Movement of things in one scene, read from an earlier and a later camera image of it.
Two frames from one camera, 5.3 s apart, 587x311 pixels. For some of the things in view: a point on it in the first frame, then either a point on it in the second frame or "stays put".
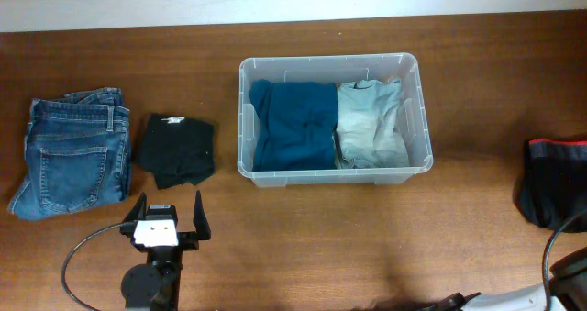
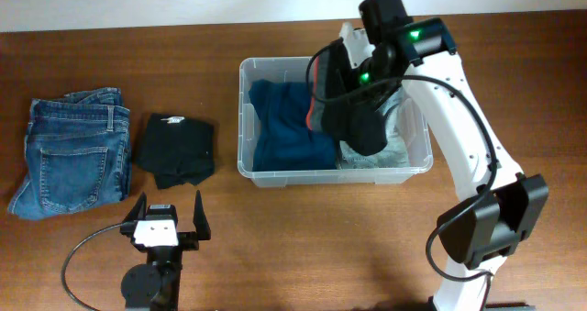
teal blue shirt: (296, 125) stays put
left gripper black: (136, 214) stays put
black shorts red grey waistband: (552, 184) to (339, 104)
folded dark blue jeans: (79, 154) stays put
